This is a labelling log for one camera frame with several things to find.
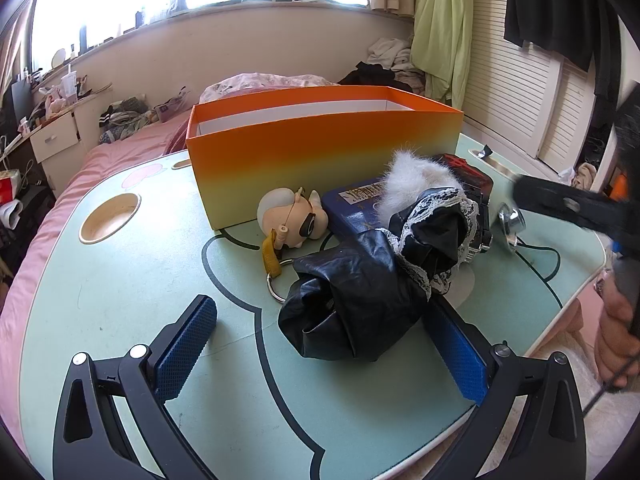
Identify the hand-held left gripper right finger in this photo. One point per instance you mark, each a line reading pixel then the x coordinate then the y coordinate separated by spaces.
pixel 462 360

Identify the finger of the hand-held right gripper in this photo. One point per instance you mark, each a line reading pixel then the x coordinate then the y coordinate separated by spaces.
pixel 560 200

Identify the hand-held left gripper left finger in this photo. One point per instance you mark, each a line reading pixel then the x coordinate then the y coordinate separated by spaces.
pixel 185 347

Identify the silver round metal object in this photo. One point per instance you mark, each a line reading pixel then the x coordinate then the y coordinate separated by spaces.
pixel 510 222

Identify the dark red mahjong block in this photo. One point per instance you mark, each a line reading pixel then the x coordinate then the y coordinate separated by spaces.
pixel 470 172

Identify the black leather cloth with lace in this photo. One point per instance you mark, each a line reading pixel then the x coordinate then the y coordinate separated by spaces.
pixel 350 300

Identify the fluffy fur scrunchie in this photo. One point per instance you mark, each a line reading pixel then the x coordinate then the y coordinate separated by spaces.
pixel 410 180

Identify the dark blue tin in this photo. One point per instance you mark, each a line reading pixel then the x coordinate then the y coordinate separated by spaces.
pixel 350 210

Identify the orange gradient cardboard box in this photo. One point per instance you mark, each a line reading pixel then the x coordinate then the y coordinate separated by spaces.
pixel 300 160

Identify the green cartoon print desktop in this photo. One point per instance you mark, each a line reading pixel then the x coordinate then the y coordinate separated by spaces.
pixel 150 270

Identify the person's right hand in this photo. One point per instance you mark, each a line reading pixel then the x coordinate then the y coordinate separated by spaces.
pixel 615 350

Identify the black snack wrapper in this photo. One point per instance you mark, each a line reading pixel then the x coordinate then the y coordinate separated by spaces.
pixel 484 151

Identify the white louvered closet doors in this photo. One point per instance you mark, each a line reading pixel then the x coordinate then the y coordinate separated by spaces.
pixel 505 95

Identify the black hanging garment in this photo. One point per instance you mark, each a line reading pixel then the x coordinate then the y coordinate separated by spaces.
pixel 550 5

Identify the light green hanging cloth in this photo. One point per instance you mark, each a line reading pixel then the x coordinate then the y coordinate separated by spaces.
pixel 442 35

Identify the pink bed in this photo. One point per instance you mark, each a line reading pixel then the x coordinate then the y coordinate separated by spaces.
pixel 125 150

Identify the black clothes pile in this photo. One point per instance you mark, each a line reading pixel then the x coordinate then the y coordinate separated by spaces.
pixel 370 77

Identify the white clothes pile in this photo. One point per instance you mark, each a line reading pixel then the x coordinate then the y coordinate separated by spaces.
pixel 390 50

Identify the striped clothes pile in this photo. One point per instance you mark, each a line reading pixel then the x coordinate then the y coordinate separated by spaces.
pixel 120 120

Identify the red and white tissue pack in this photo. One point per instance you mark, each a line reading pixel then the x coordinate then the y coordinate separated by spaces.
pixel 7 187

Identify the white drawer cabinet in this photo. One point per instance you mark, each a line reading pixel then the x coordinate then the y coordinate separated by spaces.
pixel 52 137

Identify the pink floral blanket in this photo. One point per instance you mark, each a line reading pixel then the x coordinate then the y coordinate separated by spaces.
pixel 260 82

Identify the white cup with straw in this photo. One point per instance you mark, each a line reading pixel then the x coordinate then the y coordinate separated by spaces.
pixel 67 85

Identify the black monitor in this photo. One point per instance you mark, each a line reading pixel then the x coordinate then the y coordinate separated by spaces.
pixel 21 102

